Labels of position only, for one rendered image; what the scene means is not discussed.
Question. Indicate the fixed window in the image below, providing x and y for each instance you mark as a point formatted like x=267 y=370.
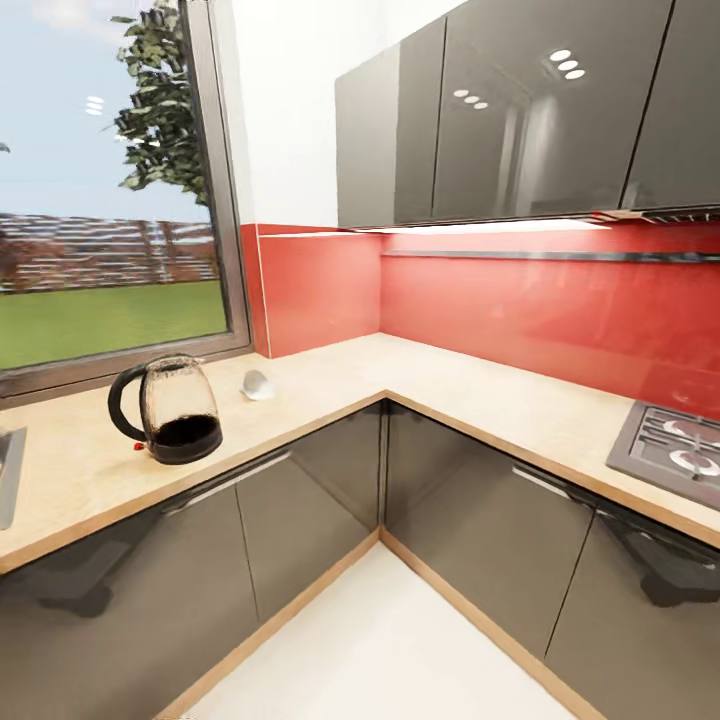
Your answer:
x=120 y=237

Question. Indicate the cabinet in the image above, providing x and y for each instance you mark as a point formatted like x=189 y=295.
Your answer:
x=623 y=609
x=677 y=157
x=500 y=108
x=117 y=624

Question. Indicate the paper coffee filter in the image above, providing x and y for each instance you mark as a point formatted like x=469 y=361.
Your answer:
x=255 y=385

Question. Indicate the burner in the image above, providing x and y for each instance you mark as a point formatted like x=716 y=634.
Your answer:
x=670 y=449

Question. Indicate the electric kettle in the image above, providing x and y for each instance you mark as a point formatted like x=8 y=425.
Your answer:
x=178 y=409

